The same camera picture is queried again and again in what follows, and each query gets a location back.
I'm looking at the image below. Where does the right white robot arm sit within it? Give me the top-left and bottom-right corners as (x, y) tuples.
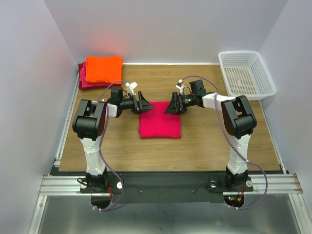
(164, 80), (257, 190)

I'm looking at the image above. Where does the folded orange t shirt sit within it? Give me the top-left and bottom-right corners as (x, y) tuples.
(85, 56), (123, 85)

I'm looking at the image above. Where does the white plastic basket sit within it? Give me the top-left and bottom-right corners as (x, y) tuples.
(218, 50), (276, 100)

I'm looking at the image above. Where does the aluminium frame rail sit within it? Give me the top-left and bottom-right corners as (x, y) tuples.
(29, 174), (303, 234)

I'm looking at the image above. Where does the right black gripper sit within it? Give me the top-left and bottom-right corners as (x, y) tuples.
(165, 92), (196, 114)

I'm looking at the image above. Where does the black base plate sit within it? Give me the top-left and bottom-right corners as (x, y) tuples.
(78, 171), (254, 204)

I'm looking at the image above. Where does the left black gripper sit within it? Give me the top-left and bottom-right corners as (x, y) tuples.
(119, 91), (154, 114)

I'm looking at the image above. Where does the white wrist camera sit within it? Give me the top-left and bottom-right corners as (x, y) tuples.
(176, 79), (187, 95)
(125, 82), (137, 96)

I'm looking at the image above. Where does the crimson t shirt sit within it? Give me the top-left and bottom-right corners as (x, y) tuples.
(138, 101), (181, 139)

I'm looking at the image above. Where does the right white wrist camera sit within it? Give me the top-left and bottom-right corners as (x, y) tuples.
(176, 79), (187, 95)

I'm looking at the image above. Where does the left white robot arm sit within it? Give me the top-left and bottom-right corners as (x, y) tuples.
(72, 86), (154, 193)

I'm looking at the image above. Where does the folded pink t shirt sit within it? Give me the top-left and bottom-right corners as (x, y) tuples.
(78, 61), (110, 90)

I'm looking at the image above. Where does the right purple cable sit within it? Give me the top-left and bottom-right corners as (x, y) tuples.
(180, 75), (269, 211)

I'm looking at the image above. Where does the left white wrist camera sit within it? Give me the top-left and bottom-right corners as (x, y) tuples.
(125, 82), (137, 96)

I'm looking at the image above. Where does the folded dark red t shirt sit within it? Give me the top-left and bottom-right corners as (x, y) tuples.
(78, 61), (123, 91)

